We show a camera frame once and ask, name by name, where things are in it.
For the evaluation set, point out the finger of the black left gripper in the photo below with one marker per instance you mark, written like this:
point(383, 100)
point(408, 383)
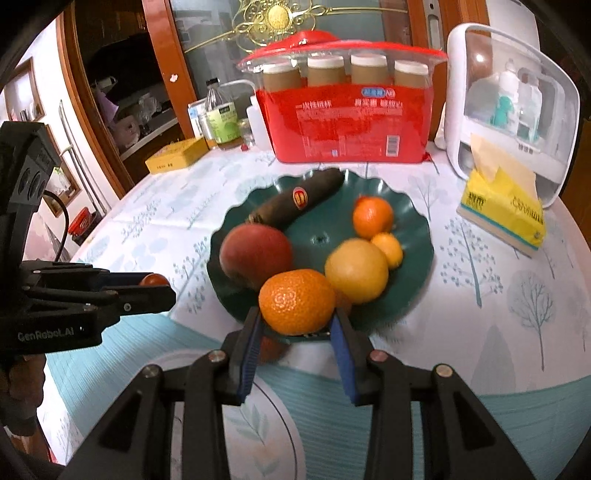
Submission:
point(82, 276)
point(113, 302)

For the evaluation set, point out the dark overripe banana with sticker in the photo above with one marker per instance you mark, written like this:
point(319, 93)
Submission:
point(286, 207)

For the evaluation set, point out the small red cherry tomato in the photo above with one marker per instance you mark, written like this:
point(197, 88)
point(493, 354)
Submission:
point(154, 279)

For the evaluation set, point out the red paper cup package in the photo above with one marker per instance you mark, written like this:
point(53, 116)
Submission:
point(329, 100)

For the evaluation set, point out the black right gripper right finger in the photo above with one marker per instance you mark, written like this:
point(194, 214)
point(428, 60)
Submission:
point(413, 409)

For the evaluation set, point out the glass bottle green label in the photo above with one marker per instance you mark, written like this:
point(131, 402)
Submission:
point(221, 117)

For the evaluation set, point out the small yellow kumquat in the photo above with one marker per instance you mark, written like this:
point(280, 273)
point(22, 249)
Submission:
point(390, 247)

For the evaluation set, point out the yellow tin box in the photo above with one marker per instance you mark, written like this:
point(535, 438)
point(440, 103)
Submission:
point(177, 155)

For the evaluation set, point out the dark green wavy fruit plate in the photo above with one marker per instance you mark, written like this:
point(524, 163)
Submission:
point(315, 234)

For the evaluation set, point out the red apple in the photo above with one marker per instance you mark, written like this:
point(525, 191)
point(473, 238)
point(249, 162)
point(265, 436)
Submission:
point(253, 253)

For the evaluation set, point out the white blue medicine box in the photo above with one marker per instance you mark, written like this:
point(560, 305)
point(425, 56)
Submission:
point(193, 111)

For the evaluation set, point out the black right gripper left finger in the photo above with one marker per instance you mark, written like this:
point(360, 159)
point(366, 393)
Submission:
point(133, 439)

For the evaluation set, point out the yellow tissue pack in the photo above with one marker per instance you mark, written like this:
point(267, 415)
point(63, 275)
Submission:
point(500, 197)

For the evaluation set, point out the patterned teal white tablecloth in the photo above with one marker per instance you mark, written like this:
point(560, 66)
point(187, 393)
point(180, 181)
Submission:
point(515, 328)

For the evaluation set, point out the orange tangerine on plate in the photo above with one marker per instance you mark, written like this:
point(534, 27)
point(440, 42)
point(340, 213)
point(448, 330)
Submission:
point(372, 216)

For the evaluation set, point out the large orange tangerine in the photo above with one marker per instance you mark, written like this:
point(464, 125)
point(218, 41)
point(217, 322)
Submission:
point(297, 302)

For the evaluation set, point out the small glass jar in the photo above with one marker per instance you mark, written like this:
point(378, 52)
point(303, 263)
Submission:
point(246, 132)

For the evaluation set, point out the red lidded dark jar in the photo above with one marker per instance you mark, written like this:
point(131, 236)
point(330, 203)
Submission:
point(83, 225)

